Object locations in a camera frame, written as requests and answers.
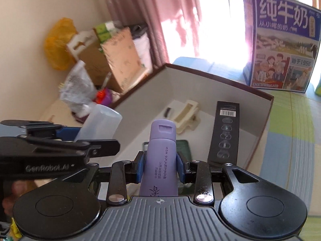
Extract person's left hand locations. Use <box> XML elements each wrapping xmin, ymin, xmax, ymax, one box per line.
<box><xmin>2</xmin><ymin>179</ymin><xmax>37</xmax><ymax>216</ymax></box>

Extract pink curtain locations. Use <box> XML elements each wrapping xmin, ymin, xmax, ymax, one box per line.
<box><xmin>97</xmin><ymin>0</ymin><xmax>204</xmax><ymax>69</ymax></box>

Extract clear plastic cup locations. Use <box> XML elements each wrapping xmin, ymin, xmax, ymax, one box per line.
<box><xmin>74</xmin><ymin>104</ymin><xmax>123</xmax><ymax>141</ymax></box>

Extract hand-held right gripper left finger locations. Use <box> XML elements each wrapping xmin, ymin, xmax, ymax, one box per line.
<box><xmin>60</xmin><ymin>151</ymin><xmax>146</xmax><ymax>205</ymax></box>

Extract plaid tablecloth desktop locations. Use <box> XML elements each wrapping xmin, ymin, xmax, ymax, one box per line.
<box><xmin>173</xmin><ymin>56</ymin><xmax>321</xmax><ymax>218</ymax></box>

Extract purple tube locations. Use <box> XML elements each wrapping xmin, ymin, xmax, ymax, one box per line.
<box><xmin>139</xmin><ymin>120</ymin><xmax>179</xmax><ymax>197</ymax></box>

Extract white plastic bag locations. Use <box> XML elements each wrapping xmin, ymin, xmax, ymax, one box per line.
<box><xmin>59</xmin><ymin>60</ymin><xmax>97</xmax><ymax>114</ymax></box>

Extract dark green card package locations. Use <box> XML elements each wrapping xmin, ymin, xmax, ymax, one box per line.
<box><xmin>142</xmin><ymin>140</ymin><xmax>191</xmax><ymax>175</ymax></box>

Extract brown cardboard storage box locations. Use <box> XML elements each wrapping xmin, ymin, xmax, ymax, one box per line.
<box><xmin>110</xmin><ymin>64</ymin><xmax>274</xmax><ymax>172</ymax></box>

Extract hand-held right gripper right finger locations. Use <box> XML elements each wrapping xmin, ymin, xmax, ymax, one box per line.
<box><xmin>176</xmin><ymin>151</ymin><xmax>260</xmax><ymax>205</ymax></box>

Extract white hair claw clip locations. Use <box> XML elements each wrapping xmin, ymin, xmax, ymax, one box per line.
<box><xmin>174</xmin><ymin>100</ymin><xmax>201</xmax><ymax>134</ymax></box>

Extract white shopping bags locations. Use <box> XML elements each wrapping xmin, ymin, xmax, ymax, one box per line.
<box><xmin>130</xmin><ymin>25</ymin><xmax>154</xmax><ymax>74</ymax></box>

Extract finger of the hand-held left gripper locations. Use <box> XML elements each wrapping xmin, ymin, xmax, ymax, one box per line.
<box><xmin>0</xmin><ymin>120</ymin><xmax>82</xmax><ymax>141</ymax></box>
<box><xmin>0</xmin><ymin>136</ymin><xmax>121</xmax><ymax>165</ymax></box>

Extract purple plastic item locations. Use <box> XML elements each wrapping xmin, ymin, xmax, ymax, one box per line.
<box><xmin>100</xmin><ymin>88</ymin><xmax>114</xmax><ymax>107</ymax></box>

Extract blue printed milk carton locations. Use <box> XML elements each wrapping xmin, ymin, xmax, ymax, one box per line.
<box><xmin>242</xmin><ymin>0</ymin><xmax>321</xmax><ymax>94</ymax></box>

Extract loose green tissue packs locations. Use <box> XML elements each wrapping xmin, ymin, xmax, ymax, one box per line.
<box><xmin>94</xmin><ymin>21</ymin><xmax>121</xmax><ymax>44</ymax></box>

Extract black product box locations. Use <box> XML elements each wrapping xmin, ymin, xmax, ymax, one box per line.
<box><xmin>208</xmin><ymin>101</ymin><xmax>240</xmax><ymax>165</ymax></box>

